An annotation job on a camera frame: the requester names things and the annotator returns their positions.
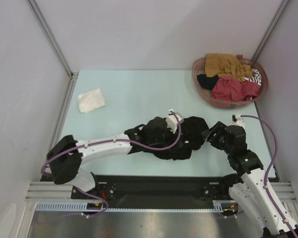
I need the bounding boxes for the black tank top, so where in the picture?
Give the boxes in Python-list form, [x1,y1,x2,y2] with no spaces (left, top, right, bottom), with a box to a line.
[124,116,209,160]

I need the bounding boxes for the white tank top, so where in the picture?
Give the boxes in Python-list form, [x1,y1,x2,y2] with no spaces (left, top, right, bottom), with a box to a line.
[77,88,106,114]

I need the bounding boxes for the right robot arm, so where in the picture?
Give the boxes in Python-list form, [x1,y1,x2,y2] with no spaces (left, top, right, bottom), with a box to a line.
[202,121,298,238]

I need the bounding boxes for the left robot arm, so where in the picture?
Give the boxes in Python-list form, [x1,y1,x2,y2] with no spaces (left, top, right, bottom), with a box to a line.
[45,113,184,192]

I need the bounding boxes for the red tank top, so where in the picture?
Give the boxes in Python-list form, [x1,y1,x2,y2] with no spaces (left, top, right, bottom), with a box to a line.
[211,76,260,102]

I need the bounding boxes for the striped tank top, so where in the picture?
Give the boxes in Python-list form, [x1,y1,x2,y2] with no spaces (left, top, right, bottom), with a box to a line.
[244,69,262,87]

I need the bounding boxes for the mustard tank top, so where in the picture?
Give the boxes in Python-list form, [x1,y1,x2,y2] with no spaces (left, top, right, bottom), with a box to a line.
[205,53,253,82]

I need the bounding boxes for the pink laundry basket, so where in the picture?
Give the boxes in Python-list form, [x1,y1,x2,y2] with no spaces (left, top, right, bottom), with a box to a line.
[192,53,269,109]

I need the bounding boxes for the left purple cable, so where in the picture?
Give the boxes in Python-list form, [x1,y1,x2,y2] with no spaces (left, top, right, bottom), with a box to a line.
[40,111,183,224]

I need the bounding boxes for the purple cable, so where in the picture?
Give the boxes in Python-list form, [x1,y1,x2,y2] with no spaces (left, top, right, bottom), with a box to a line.
[223,114,298,238]
[40,111,183,224]

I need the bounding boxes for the right grey cable duct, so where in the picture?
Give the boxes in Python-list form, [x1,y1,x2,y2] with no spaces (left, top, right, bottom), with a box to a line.
[213,200,238,213]

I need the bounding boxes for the grey cable duct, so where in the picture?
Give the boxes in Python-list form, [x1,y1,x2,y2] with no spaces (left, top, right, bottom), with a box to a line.
[36,201,106,212]
[213,200,238,213]

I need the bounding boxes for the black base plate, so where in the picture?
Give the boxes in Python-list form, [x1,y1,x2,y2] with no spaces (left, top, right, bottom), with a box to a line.
[39,173,281,209]

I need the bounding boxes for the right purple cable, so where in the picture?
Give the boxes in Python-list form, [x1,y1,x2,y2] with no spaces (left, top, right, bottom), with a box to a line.
[223,114,298,238]

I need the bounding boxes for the left grey cable duct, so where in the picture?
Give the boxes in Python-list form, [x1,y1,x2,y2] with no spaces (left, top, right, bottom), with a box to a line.
[36,201,106,212]

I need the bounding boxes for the aluminium frame rail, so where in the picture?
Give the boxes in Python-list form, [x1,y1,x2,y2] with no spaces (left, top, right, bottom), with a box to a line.
[25,181,297,203]

